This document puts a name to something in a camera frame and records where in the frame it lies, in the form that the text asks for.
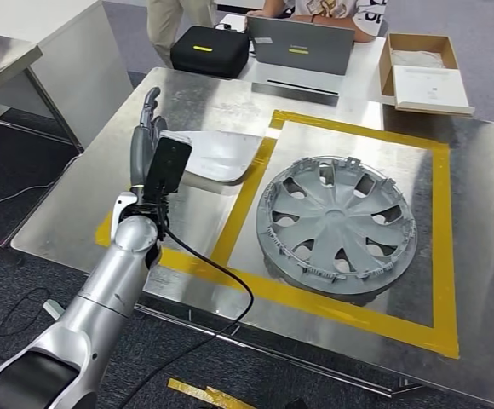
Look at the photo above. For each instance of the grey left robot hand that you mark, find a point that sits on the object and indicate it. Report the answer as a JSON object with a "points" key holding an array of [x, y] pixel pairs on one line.
{"points": [[140, 152]]}

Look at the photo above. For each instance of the white plastic shell part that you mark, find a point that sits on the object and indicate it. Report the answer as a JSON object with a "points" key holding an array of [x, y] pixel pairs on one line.
{"points": [[226, 155]]}

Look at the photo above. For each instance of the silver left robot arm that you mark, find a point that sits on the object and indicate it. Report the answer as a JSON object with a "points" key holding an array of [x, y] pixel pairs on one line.
{"points": [[115, 276]]}

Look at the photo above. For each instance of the stainless steel workbench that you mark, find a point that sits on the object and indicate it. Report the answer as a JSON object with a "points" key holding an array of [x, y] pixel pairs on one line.
{"points": [[81, 186]]}

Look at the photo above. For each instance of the black zip case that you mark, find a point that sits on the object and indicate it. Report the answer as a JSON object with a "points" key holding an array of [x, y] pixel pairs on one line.
{"points": [[208, 59]]}

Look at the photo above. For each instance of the person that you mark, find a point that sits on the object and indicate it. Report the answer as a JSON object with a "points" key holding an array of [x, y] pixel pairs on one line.
{"points": [[166, 22], [336, 7]]}

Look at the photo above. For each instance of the stainless steel side table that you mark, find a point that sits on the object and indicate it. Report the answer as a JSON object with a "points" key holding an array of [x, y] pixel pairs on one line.
{"points": [[4, 67]]}

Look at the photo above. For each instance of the grey laptop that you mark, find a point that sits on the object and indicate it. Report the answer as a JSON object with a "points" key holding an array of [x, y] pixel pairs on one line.
{"points": [[302, 48]]}

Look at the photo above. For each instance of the grey wheel hubcap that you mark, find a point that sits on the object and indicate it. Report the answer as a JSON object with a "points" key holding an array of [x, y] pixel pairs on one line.
{"points": [[336, 220]]}

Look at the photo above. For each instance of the black robot foot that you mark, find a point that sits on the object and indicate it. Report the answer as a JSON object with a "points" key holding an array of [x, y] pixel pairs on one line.
{"points": [[296, 404]]}

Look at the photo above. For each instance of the brown cardboard box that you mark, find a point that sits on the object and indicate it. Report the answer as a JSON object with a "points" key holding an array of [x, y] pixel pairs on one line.
{"points": [[387, 67]]}

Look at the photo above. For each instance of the white padding sheet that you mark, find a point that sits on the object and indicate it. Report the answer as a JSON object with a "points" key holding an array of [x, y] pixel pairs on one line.
{"points": [[417, 59]]}

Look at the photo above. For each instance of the white box lid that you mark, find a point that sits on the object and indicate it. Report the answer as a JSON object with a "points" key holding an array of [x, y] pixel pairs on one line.
{"points": [[432, 87]]}

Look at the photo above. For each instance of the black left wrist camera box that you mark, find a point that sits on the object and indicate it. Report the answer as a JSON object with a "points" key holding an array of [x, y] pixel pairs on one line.
{"points": [[168, 164]]}

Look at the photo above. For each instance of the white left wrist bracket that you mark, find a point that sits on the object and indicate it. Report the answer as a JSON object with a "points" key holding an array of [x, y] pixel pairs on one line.
{"points": [[121, 211]]}

